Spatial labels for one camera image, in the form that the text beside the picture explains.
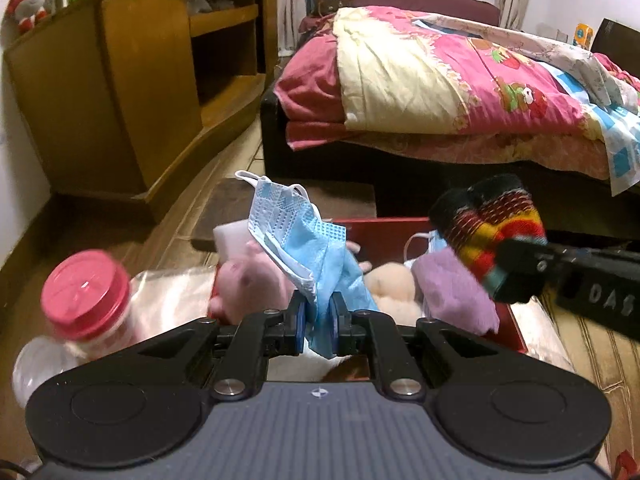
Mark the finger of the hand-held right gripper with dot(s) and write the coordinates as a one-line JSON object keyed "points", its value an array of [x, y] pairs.
{"points": [[590, 290]]}

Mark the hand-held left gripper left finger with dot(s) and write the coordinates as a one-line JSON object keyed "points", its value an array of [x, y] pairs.
{"points": [[301, 321]]}

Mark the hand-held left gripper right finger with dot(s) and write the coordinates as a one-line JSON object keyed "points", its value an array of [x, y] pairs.
{"points": [[334, 321]]}

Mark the blue face mask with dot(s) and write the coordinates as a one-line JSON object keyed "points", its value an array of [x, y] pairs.
{"points": [[437, 245], [300, 240]]}

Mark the red box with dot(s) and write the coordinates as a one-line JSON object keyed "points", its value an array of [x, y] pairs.
{"points": [[380, 240]]}

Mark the striped knitted sock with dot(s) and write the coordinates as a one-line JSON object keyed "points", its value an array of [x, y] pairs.
{"points": [[490, 225]]}

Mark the purple cloth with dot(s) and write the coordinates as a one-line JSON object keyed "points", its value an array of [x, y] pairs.
{"points": [[455, 290]]}

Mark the beige plush toy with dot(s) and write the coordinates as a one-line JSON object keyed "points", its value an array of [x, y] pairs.
{"points": [[390, 285]]}

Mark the pink plush toy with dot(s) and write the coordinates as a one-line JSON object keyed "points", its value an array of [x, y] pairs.
{"points": [[240, 280]]}

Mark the white sponge block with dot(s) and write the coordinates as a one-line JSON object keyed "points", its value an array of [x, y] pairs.
{"points": [[230, 240]]}

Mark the white blue checked sheet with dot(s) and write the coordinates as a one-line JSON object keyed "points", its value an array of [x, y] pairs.
{"points": [[620, 120]]}

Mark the pink lid plastic jar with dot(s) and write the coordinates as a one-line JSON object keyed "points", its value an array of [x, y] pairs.
{"points": [[85, 290]]}

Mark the small yellow box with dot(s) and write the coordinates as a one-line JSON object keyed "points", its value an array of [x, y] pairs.
{"points": [[583, 35]]}

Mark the pink cartoon print quilt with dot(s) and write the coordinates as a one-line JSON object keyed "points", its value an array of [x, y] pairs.
{"points": [[425, 80]]}

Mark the clear plastic bottle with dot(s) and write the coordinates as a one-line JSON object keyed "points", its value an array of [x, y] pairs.
{"points": [[37, 370]]}

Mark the wooden cabinet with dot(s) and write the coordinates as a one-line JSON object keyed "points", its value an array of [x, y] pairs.
{"points": [[140, 85]]}

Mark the grey cloth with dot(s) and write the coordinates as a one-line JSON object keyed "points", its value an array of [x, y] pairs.
{"points": [[207, 4]]}

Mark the snowman plush toy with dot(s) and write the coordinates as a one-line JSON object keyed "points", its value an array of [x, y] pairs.
{"points": [[27, 7]]}

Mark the dark bed frame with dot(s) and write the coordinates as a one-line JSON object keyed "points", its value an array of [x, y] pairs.
{"points": [[320, 170]]}

